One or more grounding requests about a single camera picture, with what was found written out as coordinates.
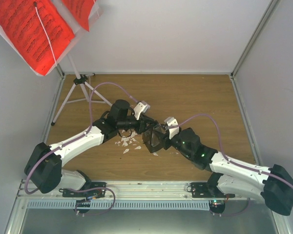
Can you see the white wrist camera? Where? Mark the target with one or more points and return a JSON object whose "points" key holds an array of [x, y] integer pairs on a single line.
{"points": [[140, 108], [171, 124]]}

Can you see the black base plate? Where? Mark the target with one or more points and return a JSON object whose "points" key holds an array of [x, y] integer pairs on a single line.
{"points": [[204, 190], [96, 189]]}

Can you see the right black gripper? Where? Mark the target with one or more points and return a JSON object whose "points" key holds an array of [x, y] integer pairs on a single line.
{"points": [[166, 145]]}

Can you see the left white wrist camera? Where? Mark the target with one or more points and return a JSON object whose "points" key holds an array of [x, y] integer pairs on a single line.
{"points": [[140, 108]]}

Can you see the aluminium rail with cable duct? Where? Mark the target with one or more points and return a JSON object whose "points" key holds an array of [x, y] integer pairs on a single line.
{"points": [[128, 195]]}

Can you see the clear plastic metronome cover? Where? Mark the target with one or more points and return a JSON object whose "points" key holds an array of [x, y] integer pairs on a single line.
{"points": [[155, 134]]}

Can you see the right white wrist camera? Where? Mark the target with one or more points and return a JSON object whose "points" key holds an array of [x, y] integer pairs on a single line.
{"points": [[171, 124]]}

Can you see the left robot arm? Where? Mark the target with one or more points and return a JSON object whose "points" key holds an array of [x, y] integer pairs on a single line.
{"points": [[44, 169]]}

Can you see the red sheet music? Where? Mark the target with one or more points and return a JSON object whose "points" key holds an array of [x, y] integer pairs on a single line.
{"points": [[80, 10], [36, 30]]}

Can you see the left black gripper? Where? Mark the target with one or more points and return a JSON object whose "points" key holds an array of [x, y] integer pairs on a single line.
{"points": [[145, 121]]}

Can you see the black metronome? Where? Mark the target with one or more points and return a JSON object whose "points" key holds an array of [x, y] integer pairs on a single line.
{"points": [[149, 147]]}

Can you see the white debris pile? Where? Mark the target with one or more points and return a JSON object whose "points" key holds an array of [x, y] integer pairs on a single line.
{"points": [[128, 140]]}

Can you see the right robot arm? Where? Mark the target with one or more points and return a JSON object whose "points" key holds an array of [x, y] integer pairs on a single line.
{"points": [[272, 185]]}

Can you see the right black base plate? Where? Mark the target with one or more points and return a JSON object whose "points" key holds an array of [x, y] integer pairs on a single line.
{"points": [[204, 190]]}

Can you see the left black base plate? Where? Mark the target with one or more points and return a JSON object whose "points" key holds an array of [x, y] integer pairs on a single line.
{"points": [[96, 189]]}

